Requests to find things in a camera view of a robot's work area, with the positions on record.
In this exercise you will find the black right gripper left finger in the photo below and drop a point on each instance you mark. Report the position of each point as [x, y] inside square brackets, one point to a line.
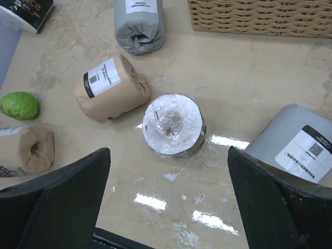
[58, 209]

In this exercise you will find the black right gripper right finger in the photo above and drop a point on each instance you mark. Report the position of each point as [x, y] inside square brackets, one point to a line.
[278, 209]

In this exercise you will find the grey paper towel roll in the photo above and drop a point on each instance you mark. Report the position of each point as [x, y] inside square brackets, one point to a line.
[297, 141]
[139, 26]

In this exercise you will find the brown paper towel roll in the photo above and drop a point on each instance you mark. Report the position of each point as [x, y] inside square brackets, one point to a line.
[111, 89]

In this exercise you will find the black paper towel roll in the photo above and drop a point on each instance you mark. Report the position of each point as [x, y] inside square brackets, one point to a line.
[25, 15]
[173, 126]

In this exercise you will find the brown paper towel roll cartoon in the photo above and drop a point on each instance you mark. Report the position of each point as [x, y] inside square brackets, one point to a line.
[26, 150]

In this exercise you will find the green guava fruit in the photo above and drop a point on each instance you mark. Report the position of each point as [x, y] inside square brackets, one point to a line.
[20, 105]

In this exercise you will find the woven wicker fruit basket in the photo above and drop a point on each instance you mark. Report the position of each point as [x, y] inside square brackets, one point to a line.
[266, 17]

